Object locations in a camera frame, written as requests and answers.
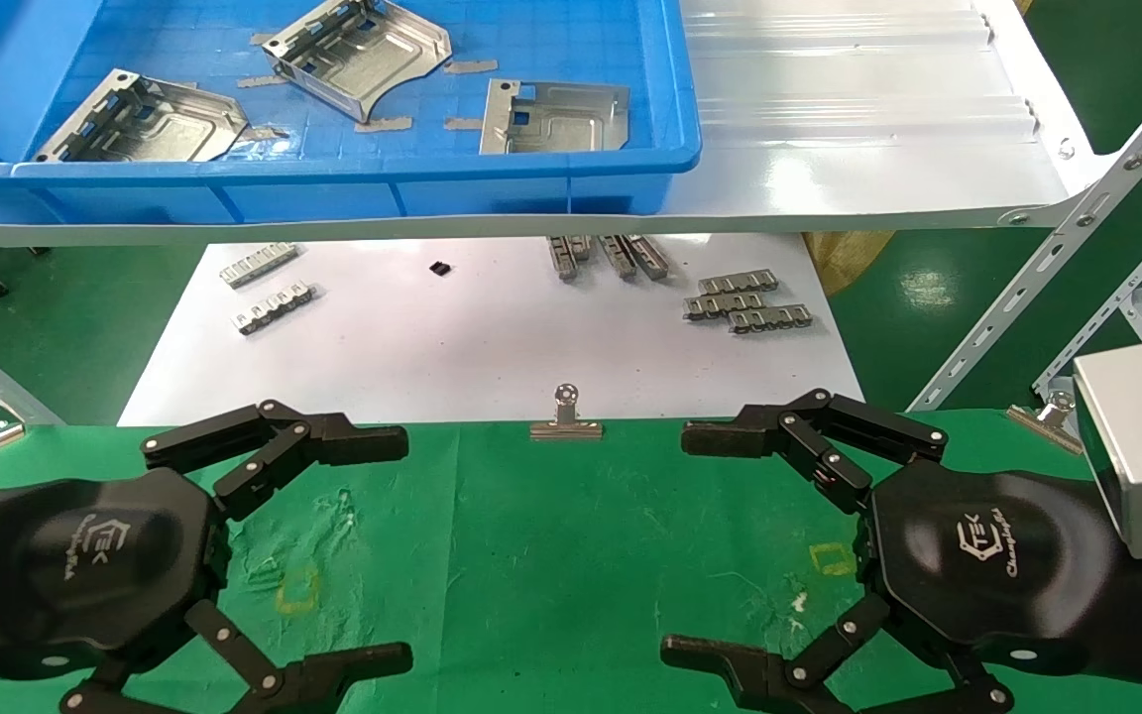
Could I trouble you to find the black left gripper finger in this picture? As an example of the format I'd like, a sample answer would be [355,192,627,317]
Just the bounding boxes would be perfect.
[141,399,410,523]

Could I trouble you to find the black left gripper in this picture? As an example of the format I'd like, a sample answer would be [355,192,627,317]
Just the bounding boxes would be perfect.
[0,466,414,714]

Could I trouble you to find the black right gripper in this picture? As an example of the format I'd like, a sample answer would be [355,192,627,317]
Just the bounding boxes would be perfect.
[659,388,1142,714]

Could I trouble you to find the curved-edge sheet metal bracket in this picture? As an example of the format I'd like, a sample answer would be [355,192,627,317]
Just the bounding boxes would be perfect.
[262,0,454,124]

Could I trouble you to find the white lower shelf board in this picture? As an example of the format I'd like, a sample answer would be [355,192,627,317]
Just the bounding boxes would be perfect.
[117,233,865,427]

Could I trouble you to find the green table cloth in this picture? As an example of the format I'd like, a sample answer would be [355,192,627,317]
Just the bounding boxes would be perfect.
[0,409,1142,714]

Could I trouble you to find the blue plastic bin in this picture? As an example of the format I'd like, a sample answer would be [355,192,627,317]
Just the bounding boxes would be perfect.
[0,0,703,227]

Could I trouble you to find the yellow brown paper bag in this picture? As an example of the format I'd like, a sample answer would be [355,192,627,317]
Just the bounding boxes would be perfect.
[802,231,897,298]

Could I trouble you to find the flat notched metal plate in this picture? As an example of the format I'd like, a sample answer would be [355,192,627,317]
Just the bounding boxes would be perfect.
[479,78,630,156]

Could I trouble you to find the angled sheet metal bracket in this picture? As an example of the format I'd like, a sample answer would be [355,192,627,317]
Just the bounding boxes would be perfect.
[33,68,251,164]

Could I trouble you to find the white perforated rack post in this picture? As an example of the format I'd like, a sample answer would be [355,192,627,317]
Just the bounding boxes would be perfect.
[907,74,1142,414]
[1031,193,1142,398]

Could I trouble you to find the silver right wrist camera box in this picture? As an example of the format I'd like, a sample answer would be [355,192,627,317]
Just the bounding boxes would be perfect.
[1072,338,1142,562]

